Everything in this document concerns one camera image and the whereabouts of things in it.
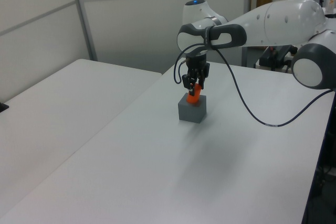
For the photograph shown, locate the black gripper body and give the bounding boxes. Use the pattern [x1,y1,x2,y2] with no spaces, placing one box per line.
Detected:
[185,55,208,74]

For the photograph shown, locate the orange cylinder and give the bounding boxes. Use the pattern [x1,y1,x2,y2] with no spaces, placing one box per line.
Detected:
[186,83,203,104]

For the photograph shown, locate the grey block with round hole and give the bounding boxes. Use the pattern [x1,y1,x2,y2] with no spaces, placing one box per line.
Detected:
[177,93,207,124]

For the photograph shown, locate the black power supply box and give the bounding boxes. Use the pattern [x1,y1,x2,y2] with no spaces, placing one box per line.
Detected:
[259,46,298,72]

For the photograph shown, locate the white power strip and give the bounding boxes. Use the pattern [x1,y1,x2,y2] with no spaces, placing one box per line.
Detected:
[280,52,295,73]

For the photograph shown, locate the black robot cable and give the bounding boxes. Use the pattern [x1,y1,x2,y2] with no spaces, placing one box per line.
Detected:
[172,45,334,129]

